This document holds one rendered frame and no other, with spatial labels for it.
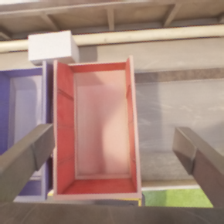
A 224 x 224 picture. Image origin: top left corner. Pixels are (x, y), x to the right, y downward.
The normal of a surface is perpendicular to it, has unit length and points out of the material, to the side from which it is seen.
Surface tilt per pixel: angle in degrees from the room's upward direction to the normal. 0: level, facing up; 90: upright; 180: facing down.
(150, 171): 1
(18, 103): 0
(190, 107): 0
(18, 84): 29
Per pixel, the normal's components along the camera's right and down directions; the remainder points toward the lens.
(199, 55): -0.05, -0.13
